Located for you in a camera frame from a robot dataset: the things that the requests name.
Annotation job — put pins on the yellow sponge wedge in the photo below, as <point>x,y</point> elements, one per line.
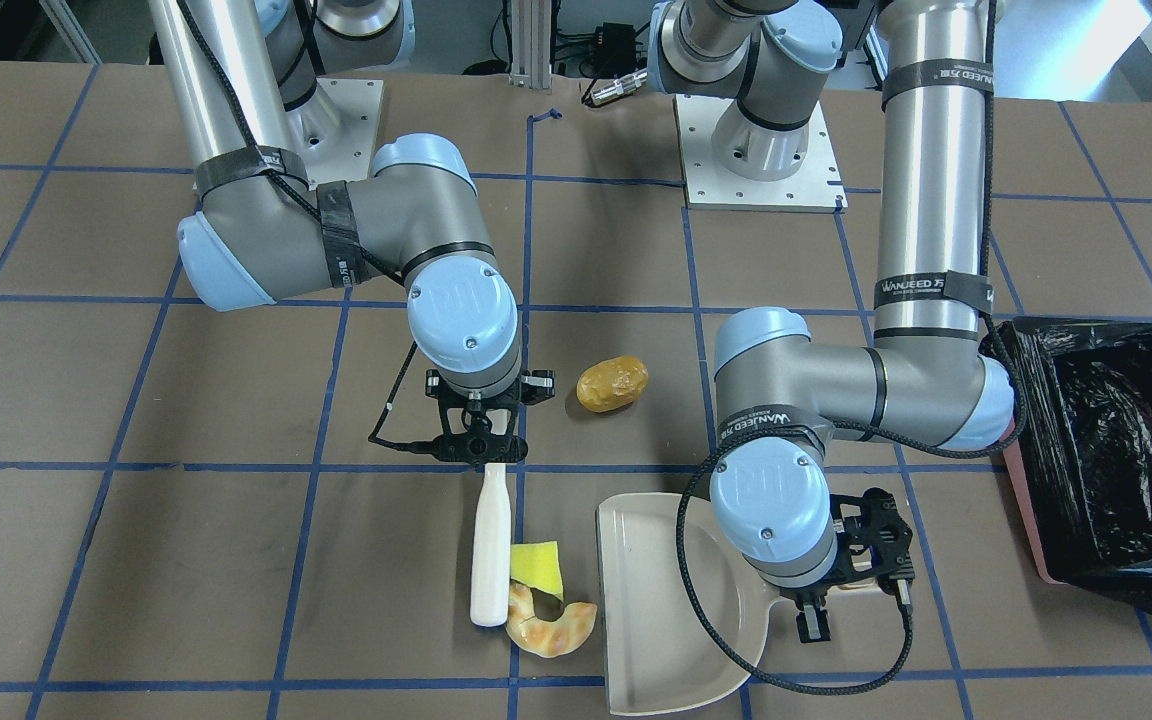
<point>538,566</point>

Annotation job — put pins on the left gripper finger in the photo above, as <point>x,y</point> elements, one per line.
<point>812,617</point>

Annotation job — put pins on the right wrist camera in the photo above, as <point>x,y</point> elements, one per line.
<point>476,440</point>

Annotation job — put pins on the toy potato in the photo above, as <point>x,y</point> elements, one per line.
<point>612,383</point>

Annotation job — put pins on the beige plastic dustpan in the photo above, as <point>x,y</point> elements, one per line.
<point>689,588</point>

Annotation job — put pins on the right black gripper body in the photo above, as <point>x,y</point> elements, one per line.
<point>539,387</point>

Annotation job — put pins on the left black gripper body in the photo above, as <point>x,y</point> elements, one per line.
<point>836,573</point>

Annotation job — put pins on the bin with black bag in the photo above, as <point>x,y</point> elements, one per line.
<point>1082,469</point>

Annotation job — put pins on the toy croissant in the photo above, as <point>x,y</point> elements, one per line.
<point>547,638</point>

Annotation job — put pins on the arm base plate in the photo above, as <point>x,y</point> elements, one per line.
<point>335,131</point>
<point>732,164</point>

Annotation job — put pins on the white hand brush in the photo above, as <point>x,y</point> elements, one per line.
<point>491,545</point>

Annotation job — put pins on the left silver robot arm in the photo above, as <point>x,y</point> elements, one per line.
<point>922,381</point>

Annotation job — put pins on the aluminium frame post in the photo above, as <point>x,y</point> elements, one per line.
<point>531,27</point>

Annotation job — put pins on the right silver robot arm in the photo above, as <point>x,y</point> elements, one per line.
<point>267,231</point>

